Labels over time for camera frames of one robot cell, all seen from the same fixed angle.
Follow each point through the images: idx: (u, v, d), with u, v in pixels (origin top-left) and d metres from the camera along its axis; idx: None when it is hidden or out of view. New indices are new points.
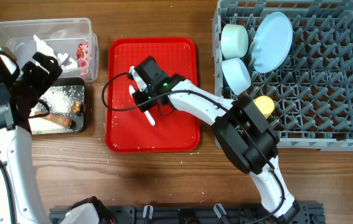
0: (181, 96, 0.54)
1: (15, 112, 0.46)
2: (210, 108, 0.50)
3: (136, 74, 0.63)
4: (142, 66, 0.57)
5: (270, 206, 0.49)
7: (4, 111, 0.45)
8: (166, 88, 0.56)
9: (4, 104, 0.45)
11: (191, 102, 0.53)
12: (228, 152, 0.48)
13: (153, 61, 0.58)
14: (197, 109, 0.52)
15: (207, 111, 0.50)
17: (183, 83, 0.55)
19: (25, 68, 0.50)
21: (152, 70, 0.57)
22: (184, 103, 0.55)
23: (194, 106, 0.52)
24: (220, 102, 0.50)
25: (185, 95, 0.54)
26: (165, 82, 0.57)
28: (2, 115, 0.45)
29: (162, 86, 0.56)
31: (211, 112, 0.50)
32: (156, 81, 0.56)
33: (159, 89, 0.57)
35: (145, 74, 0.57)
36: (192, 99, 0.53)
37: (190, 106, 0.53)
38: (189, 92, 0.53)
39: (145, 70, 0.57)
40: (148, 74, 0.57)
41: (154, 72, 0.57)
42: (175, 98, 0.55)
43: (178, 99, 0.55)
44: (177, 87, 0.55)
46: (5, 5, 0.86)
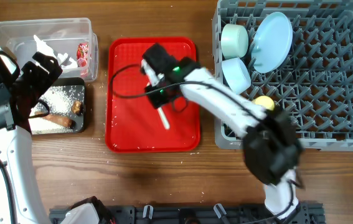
0: (198, 89, 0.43)
1: (15, 112, 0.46)
2: (237, 111, 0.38)
3: (147, 67, 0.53)
4: (147, 54, 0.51)
5: (274, 208, 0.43)
7: (5, 110, 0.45)
8: (177, 74, 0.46)
9: (4, 104, 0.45)
11: (211, 99, 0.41)
12: (251, 166, 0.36)
13: (159, 48, 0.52)
14: (218, 108, 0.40)
15: (233, 114, 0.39)
17: (201, 73, 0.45)
19: (25, 68, 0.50)
21: (161, 58, 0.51)
22: (202, 101, 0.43)
23: (213, 104, 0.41)
24: (249, 106, 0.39)
25: (202, 89, 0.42)
26: (177, 66, 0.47)
28: (2, 115, 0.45)
29: (173, 71, 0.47)
31: (238, 117, 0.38)
32: (165, 68, 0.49)
33: (169, 74, 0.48)
35: (154, 62, 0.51)
36: (213, 95, 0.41)
37: (208, 104, 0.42)
38: (210, 86, 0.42)
39: (154, 56, 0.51)
40: (156, 62, 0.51)
41: (162, 60, 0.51)
42: (190, 91, 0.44)
43: (193, 91, 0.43)
44: (194, 74, 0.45)
46: (5, 5, 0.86)
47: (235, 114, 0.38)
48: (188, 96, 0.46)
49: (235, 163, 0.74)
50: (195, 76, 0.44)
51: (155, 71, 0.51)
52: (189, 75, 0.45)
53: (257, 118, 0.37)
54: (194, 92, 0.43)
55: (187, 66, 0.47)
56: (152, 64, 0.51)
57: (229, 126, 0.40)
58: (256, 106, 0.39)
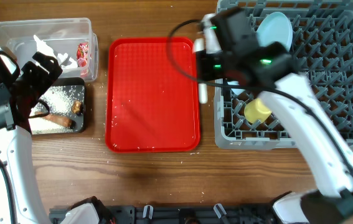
0: (291, 107, 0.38)
1: (15, 112, 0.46)
2: (337, 162, 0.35)
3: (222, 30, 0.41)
4: (225, 18, 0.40)
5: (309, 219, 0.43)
7: (5, 110, 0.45)
8: (266, 67, 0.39)
9: (4, 104, 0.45)
11: (309, 131, 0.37)
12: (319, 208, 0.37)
13: (241, 14, 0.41)
14: (315, 148, 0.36)
15: (330, 165, 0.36)
17: (292, 79, 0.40)
19: (25, 68, 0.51)
21: (240, 26, 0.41)
22: (288, 119, 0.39)
23: (310, 137, 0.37)
24: (350, 161, 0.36)
25: (298, 113, 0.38)
26: (266, 59, 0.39)
28: (2, 115, 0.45)
29: (261, 63, 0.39)
31: (336, 170, 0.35)
32: (243, 49, 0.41)
33: (248, 61, 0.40)
35: (228, 32, 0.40)
36: (310, 127, 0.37)
37: (298, 129, 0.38)
38: (307, 112, 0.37)
39: (231, 24, 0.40)
40: (231, 32, 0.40)
41: (240, 33, 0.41)
42: (277, 101, 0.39)
43: (282, 106, 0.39)
44: (289, 83, 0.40)
46: (5, 5, 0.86)
47: (334, 166, 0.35)
48: (261, 94, 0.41)
49: (235, 163, 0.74)
50: (288, 86, 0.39)
51: (230, 43, 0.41)
52: (282, 80, 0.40)
53: None
54: (285, 107, 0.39)
55: (277, 59, 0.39)
56: (224, 32, 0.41)
57: (312, 169, 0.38)
58: None
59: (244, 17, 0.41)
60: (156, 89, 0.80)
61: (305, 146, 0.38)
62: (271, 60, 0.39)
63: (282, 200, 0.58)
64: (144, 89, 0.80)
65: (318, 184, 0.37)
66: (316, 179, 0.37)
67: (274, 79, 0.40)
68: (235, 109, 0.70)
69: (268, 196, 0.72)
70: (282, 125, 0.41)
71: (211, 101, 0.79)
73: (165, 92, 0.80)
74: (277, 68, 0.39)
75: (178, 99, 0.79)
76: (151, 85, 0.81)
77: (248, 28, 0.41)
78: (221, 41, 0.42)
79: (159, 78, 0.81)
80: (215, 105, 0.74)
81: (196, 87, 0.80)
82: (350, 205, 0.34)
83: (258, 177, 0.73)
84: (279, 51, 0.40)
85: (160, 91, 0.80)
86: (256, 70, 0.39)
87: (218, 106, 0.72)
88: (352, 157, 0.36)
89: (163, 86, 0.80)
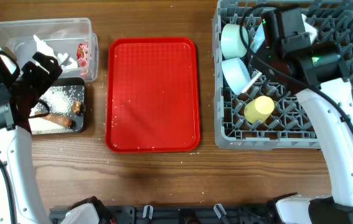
0: (329, 112, 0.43)
1: (15, 113, 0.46)
2: None
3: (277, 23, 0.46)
4: (280, 12, 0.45)
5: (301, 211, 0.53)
7: (4, 110, 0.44)
8: (314, 63, 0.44)
9: (4, 104, 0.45)
11: (340, 140, 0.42)
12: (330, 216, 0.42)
13: (298, 13, 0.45)
14: (343, 156, 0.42)
15: None
17: (337, 83, 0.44)
19: (25, 68, 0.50)
21: (292, 23, 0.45)
22: (323, 124, 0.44)
23: (341, 144, 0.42)
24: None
25: (334, 121, 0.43)
26: (316, 56, 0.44)
28: (2, 115, 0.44)
29: (311, 59, 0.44)
31: None
32: (292, 45, 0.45)
33: (298, 56, 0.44)
35: (281, 26, 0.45)
36: (344, 135, 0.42)
37: (331, 135, 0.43)
38: (343, 121, 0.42)
39: (285, 19, 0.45)
40: (284, 27, 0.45)
41: (292, 30, 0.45)
42: (316, 104, 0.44)
43: (321, 111, 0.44)
44: (332, 84, 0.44)
46: (5, 5, 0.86)
47: None
48: (303, 91, 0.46)
49: (235, 163, 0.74)
50: (332, 91, 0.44)
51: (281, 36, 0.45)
52: (325, 82, 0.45)
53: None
54: (322, 111, 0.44)
55: (325, 58, 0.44)
56: (276, 26, 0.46)
57: (335, 175, 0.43)
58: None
59: (299, 15, 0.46)
60: (156, 89, 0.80)
61: (335, 151, 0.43)
62: (319, 58, 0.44)
63: (287, 200, 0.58)
64: (144, 88, 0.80)
65: (335, 188, 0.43)
66: (335, 184, 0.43)
67: (318, 76, 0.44)
68: (235, 109, 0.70)
69: (268, 196, 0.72)
70: (315, 127, 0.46)
71: (211, 101, 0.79)
73: (165, 92, 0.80)
74: (325, 67, 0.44)
75: (178, 99, 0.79)
76: (151, 85, 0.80)
77: (301, 27, 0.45)
78: (271, 33, 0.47)
79: (159, 78, 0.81)
80: (216, 105, 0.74)
81: (196, 87, 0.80)
82: None
83: (258, 177, 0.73)
84: (330, 52, 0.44)
85: (160, 91, 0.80)
86: (304, 66, 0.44)
87: (218, 106, 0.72)
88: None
89: (163, 86, 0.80)
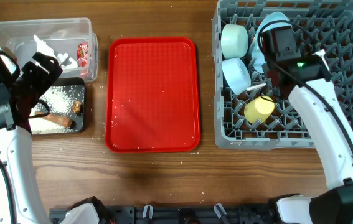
0: (314, 104, 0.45)
1: (15, 112, 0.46)
2: (345, 156, 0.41)
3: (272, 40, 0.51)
4: (273, 31, 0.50)
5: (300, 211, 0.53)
7: (5, 110, 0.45)
8: (299, 70, 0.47)
9: (4, 104, 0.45)
11: (325, 127, 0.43)
12: (325, 202, 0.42)
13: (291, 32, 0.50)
14: (329, 141, 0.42)
15: (340, 157, 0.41)
17: (321, 82, 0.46)
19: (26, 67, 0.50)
21: (286, 40, 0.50)
22: (309, 115, 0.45)
23: (327, 131, 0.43)
24: None
25: (319, 111, 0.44)
26: (301, 62, 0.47)
28: (2, 115, 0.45)
29: (297, 65, 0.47)
31: (345, 162, 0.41)
32: (284, 56, 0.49)
33: (286, 64, 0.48)
35: (275, 43, 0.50)
36: (329, 123, 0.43)
37: (317, 124, 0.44)
38: (327, 111, 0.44)
39: (279, 37, 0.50)
40: (277, 45, 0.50)
41: (285, 46, 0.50)
42: (302, 98, 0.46)
43: (306, 102, 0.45)
44: (317, 83, 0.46)
46: (5, 5, 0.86)
47: (342, 158, 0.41)
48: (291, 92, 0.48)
49: (235, 163, 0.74)
50: (316, 86, 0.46)
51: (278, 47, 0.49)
52: (312, 81, 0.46)
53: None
54: (308, 103, 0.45)
55: (310, 66, 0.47)
56: (271, 43, 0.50)
57: (325, 162, 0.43)
58: None
59: (292, 35, 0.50)
60: (156, 89, 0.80)
61: (322, 139, 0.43)
62: (304, 65, 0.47)
63: (289, 199, 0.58)
64: (144, 89, 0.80)
65: (327, 177, 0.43)
66: (327, 170, 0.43)
67: (305, 80, 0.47)
68: (235, 109, 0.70)
69: (268, 196, 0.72)
70: (304, 121, 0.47)
71: (211, 101, 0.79)
73: (165, 92, 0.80)
74: (309, 73, 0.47)
75: (178, 99, 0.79)
76: (151, 85, 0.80)
77: (293, 43, 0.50)
78: (266, 48, 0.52)
79: (159, 78, 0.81)
80: (215, 105, 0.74)
81: (196, 88, 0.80)
82: None
83: (258, 177, 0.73)
84: (315, 61, 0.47)
85: (160, 91, 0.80)
86: (291, 71, 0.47)
87: (218, 106, 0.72)
88: None
89: (163, 86, 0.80)
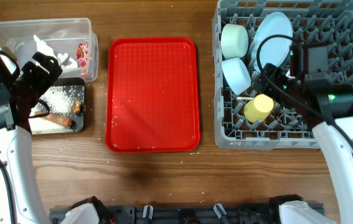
0: (341, 147, 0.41)
1: (15, 113, 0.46)
2: None
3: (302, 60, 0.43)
4: (306, 50, 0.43)
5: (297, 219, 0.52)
7: (5, 111, 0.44)
8: (331, 102, 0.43)
9: (4, 104, 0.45)
11: (351, 175, 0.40)
12: None
13: (325, 49, 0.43)
14: (352, 191, 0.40)
15: None
17: (350, 122, 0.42)
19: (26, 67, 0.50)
21: (317, 61, 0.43)
22: (335, 159, 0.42)
23: (350, 180, 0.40)
24: None
25: (347, 157, 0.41)
26: (332, 94, 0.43)
28: (2, 115, 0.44)
29: (329, 97, 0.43)
31: None
32: (314, 79, 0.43)
33: (315, 93, 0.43)
35: (305, 62, 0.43)
36: None
37: (345, 173, 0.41)
38: None
39: (310, 56, 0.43)
40: (309, 63, 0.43)
41: (316, 66, 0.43)
42: (329, 139, 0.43)
43: (334, 146, 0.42)
44: (348, 128, 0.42)
46: (5, 5, 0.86)
47: None
48: (317, 125, 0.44)
49: (235, 163, 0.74)
50: (347, 127, 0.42)
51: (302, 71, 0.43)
52: (340, 118, 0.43)
53: None
54: (335, 145, 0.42)
55: (342, 97, 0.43)
56: (302, 61, 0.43)
57: (343, 208, 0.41)
58: None
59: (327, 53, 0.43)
60: (156, 89, 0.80)
61: (335, 178, 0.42)
62: (335, 98, 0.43)
63: (294, 212, 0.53)
64: (144, 89, 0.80)
65: None
66: (342, 216, 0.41)
67: (334, 116, 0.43)
68: (235, 109, 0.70)
69: (268, 196, 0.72)
70: (329, 166, 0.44)
71: (211, 101, 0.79)
73: (165, 92, 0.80)
74: (339, 107, 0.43)
75: (178, 100, 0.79)
76: (151, 85, 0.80)
77: (325, 64, 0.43)
78: (294, 65, 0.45)
79: (159, 78, 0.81)
80: (215, 105, 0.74)
81: (196, 88, 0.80)
82: None
83: (258, 177, 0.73)
84: (345, 93, 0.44)
85: (160, 91, 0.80)
86: (320, 102, 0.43)
87: (218, 106, 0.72)
88: None
89: (163, 86, 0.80)
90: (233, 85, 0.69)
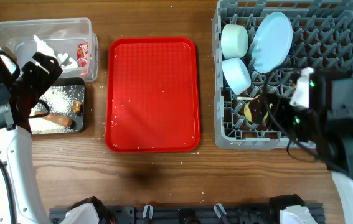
0: None
1: (15, 112, 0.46)
2: None
3: (324, 92, 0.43)
4: (331, 83, 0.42)
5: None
7: (5, 110, 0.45)
8: None
9: (4, 104, 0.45)
11: None
12: None
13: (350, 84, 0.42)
14: None
15: None
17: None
19: (26, 67, 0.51)
21: (341, 96, 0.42)
22: None
23: None
24: None
25: None
26: None
28: (2, 115, 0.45)
29: None
31: None
32: (338, 118, 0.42)
33: (342, 137, 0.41)
35: (329, 96, 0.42)
36: None
37: None
38: None
39: (335, 91, 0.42)
40: (332, 99, 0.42)
41: (340, 102, 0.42)
42: (352, 193, 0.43)
43: None
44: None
46: (5, 5, 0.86)
47: None
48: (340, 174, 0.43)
49: (235, 163, 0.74)
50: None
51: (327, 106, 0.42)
52: None
53: None
54: None
55: None
56: (325, 94, 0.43)
57: None
58: None
59: (351, 89, 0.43)
60: (156, 89, 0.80)
61: None
62: None
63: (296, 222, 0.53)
64: (144, 89, 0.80)
65: None
66: None
67: None
68: (235, 109, 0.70)
69: (268, 196, 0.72)
70: (347, 216, 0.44)
71: (211, 101, 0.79)
73: (165, 93, 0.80)
74: None
75: (178, 100, 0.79)
76: (151, 85, 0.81)
77: (349, 101, 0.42)
78: (315, 99, 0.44)
79: (159, 78, 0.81)
80: (216, 105, 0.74)
81: (196, 87, 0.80)
82: None
83: (258, 177, 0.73)
84: None
85: (160, 91, 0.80)
86: (347, 150, 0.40)
87: (218, 106, 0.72)
88: None
89: (163, 86, 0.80)
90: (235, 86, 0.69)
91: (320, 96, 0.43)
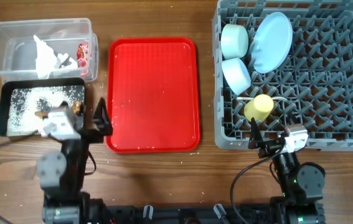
0: None
1: (81, 216, 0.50)
2: None
3: (301, 183, 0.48)
4: (304, 193, 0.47)
5: None
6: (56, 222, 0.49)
7: (75, 216, 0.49)
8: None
9: (75, 210, 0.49)
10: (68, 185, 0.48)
11: None
12: None
13: (321, 193, 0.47)
14: None
15: None
17: None
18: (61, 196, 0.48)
19: (81, 150, 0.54)
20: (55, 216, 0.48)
21: (309, 200, 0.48)
22: None
23: None
24: None
25: None
26: (301, 216, 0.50)
28: (71, 218, 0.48)
29: (298, 221, 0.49)
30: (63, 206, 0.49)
31: None
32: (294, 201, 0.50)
33: (288, 213, 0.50)
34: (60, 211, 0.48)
35: (302, 190, 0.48)
36: None
37: None
38: None
39: (306, 190, 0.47)
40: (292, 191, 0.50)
41: (307, 199, 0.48)
42: None
43: None
44: None
46: (5, 5, 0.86)
47: None
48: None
49: (235, 163, 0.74)
50: None
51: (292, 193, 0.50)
52: None
53: None
54: None
55: (309, 219, 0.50)
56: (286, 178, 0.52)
57: None
58: None
59: (319, 196, 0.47)
60: (156, 89, 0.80)
61: None
62: (303, 219, 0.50)
63: None
64: (144, 89, 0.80)
65: None
66: None
67: None
68: (235, 109, 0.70)
69: (268, 196, 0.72)
70: None
71: (211, 101, 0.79)
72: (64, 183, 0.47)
73: (165, 93, 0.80)
74: None
75: (178, 100, 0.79)
76: (151, 86, 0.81)
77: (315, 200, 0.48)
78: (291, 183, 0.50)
79: (159, 78, 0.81)
80: (215, 105, 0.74)
81: (196, 87, 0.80)
82: None
83: (258, 178, 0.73)
84: (312, 214, 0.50)
85: (160, 91, 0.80)
86: (291, 220, 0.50)
87: (218, 106, 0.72)
88: None
89: (163, 86, 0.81)
90: (235, 87, 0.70)
91: (295, 189, 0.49)
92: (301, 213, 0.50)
